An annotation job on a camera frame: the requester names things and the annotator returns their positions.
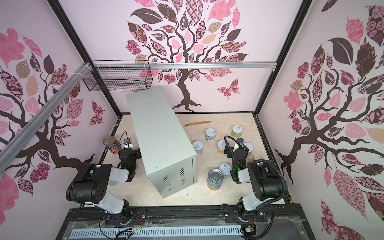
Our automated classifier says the pale blue labelled can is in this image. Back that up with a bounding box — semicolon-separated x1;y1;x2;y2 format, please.
219;163;232;179

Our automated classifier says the grey metal cabinet box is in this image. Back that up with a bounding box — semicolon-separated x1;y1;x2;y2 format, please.
126;88;197;199

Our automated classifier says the wooden knife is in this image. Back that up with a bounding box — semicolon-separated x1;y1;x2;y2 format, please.
185;121;211;127

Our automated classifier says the white slotted cable duct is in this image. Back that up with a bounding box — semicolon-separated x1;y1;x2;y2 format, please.
68;226;243;240

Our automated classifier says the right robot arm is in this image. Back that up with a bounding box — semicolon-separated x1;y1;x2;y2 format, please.
224;136;288;222

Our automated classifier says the horizontal aluminium rail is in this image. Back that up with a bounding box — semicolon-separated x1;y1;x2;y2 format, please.
94;62;277;70

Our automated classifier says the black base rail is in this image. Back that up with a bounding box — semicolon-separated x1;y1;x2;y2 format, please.
57;204;315;240

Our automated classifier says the pink labelled can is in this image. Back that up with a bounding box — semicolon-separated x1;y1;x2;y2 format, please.
193;141;204;154

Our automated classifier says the black wire basket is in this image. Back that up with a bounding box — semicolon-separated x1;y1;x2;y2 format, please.
83;60;153;92

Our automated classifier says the large blue labelled can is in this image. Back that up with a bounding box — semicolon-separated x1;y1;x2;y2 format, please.
207;169;224;191

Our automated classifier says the orange labelled can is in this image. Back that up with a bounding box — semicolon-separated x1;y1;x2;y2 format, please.
244;142;254;157

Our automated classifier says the white green labelled can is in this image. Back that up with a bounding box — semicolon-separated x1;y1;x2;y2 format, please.
205;128;216;142

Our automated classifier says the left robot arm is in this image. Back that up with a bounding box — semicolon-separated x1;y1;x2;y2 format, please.
66;148;142;225

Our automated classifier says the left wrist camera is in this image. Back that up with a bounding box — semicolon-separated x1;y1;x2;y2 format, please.
123;138;134;149

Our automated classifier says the yellow labelled can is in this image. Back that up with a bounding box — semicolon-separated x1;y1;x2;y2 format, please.
217;140;226;154

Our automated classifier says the dark red labelled can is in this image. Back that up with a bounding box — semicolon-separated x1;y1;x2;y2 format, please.
103;136;120;154

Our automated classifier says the diagonal aluminium rail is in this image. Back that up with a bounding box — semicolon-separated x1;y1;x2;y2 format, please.
1;63;92;173

